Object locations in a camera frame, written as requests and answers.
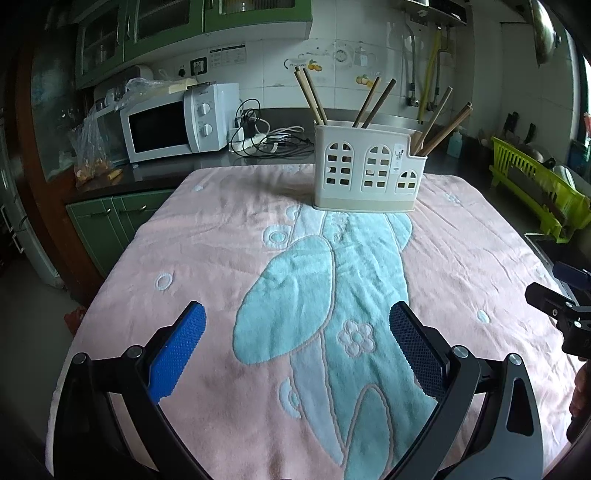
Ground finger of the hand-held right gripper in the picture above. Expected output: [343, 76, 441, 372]
[525, 282, 591, 324]
[553, 261, 591, 296]

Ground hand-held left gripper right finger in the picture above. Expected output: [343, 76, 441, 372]
[389, 301, 543, 480]

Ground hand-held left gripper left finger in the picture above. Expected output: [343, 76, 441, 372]
[53, 301, 207, 480]

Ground white plastic utensil holder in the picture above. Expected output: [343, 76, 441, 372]
[315, 121, 428, 212]

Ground wooden chopstick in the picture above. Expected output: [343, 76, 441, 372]
[413, 86, 454, 157]
[416, 104, 468, 155]
[352, 76, 382, 129]
[360, 78, 398, 129]
[294, 67, 325, 126]
[302, 67, 329, 125]
[418, 102, 474, 158]

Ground person's right hand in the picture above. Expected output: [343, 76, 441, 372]
[568, 367, 591, 431]

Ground white plate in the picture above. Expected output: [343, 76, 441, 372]
[551, 165, 578, 190]

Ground pink printed towel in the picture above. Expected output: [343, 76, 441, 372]
[46, 164, 585, 480]

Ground green plastic dish rack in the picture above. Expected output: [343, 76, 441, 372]
[488, 136, 591, 244]

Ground green base cabinet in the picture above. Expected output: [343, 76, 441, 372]
[67, 189, 177, 278]

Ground white floor cabinet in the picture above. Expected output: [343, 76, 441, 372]
[0, 111, 61, 288]

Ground white microwave oven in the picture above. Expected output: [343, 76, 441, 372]
[120, 83, 241, 163]

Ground clear plastic bag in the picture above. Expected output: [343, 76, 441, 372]
[69, 78, 155, 186]

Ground yellow gas pipe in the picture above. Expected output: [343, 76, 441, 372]
[418, 28, 444, 123]

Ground hanging metal pan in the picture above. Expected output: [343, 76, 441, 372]
[526, 0, 561, 68]

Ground cream flat board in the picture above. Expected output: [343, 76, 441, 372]
[159, 78, 200, 93]

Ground white rounded appliance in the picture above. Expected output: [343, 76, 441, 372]
[124, 65, 154, 84]

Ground metal braided hose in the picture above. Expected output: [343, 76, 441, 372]
[404, 23, 422, 108]
[431, 46, 446, 112]

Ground white power strip with cables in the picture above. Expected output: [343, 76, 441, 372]
[235, 98, 315, 153]

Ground wall-mounted water heater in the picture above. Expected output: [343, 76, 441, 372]
[402, 0, 469, 28]

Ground white wall label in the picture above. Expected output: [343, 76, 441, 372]
[210, 46, 247, 68]

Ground green wall cabinets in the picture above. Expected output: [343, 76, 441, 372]
[74, 0, 315, 90]

